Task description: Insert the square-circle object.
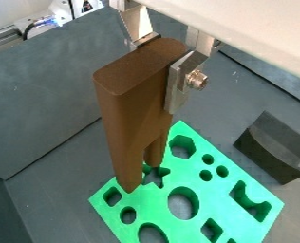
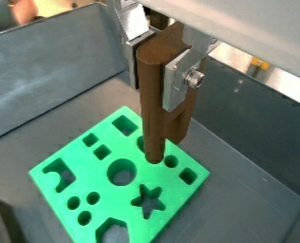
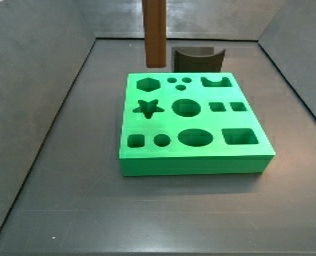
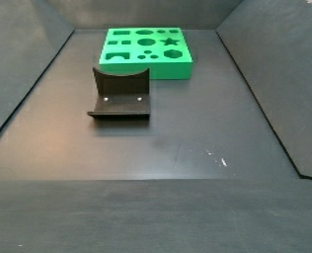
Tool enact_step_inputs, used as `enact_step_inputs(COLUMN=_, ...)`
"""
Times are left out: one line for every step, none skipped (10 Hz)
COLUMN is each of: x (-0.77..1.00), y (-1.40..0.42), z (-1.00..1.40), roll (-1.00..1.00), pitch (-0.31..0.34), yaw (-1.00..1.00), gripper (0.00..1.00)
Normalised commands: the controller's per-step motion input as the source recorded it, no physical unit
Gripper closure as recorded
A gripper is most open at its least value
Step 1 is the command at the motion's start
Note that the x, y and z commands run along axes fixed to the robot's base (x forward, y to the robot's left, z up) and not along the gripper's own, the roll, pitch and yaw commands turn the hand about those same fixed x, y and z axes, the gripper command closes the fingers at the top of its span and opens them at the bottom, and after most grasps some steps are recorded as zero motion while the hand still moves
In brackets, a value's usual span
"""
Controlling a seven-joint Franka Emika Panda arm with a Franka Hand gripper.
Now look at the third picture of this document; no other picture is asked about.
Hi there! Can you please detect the brown square-circle peg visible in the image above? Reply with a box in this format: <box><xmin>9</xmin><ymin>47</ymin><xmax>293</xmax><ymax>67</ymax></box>
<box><xmin>143</xmin><ymin>0</ymin><xmax>167</xmax><ymax>68</ymax></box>

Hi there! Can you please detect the green shape sorter block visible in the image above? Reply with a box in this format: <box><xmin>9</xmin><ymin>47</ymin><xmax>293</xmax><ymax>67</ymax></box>
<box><xmin>120</xmin><ymin>73</ymin><xmax>276</xmax><ymax>176</ymax></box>

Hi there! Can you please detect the dark grey curved block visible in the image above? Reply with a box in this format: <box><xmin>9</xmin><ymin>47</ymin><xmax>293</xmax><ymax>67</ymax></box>
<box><xmin>172</xmin><ymin>46</ymin><xmax>227</xmax><ymax>73</ymax></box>

